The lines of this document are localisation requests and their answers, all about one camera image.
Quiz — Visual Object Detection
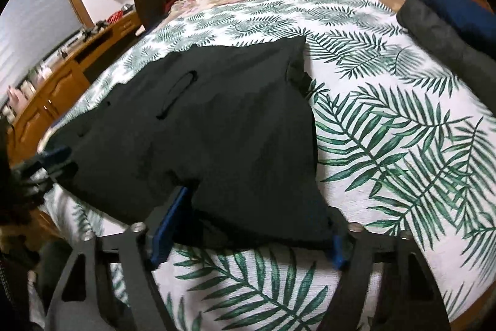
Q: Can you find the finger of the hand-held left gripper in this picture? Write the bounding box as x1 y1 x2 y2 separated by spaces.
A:
37 145 74 177

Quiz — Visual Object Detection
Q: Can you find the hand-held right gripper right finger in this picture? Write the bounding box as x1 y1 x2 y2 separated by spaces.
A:
329 217 452 331

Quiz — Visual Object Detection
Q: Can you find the folded grey cloth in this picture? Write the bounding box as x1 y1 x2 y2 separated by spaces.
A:
396 0 496 83

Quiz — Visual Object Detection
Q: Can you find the leaf print blanket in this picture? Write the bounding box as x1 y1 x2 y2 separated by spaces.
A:
39 0 496 331

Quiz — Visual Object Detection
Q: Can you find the dark wooden chair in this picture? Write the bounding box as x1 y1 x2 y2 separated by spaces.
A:
134 0 167 39

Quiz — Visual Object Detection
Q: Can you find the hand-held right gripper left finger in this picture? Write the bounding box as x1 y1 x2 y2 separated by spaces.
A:
44 186 192 331

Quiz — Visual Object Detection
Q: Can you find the wooden desk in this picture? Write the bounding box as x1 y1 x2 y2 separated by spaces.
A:
8 11 142 165

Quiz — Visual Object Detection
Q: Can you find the folded blue cloth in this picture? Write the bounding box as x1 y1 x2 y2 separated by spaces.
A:
419 0 496 48

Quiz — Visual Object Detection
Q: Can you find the black buttoned coat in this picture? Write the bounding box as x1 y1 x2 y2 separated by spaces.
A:
48 36 338 250

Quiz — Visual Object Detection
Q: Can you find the grey window blind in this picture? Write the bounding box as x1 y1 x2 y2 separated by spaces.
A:
0 0 84 95

